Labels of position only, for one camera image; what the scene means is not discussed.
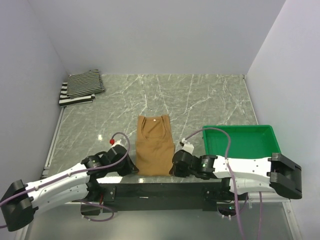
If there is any tan tank top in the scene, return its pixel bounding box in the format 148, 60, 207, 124
135, 114, 175, 176

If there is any wide striped black white tank top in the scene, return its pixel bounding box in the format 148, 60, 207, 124
58, 82, 96, 107

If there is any thin striped black tank top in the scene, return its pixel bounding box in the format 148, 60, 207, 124
67, 69, 105, 98

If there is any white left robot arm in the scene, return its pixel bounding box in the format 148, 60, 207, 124
0, 145, 139, 232

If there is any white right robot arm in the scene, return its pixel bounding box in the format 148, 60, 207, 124
170, 150, 303, 200

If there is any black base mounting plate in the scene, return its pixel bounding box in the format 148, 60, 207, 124
84, 180, 235, 212

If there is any green plastic bin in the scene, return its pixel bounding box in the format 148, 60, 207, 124
203, 125, 281, 159

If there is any aluminium rail frame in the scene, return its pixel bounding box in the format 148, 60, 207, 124
13, 73, 301, 240

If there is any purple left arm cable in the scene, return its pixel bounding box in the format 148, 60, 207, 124
0, 131, 131, 229

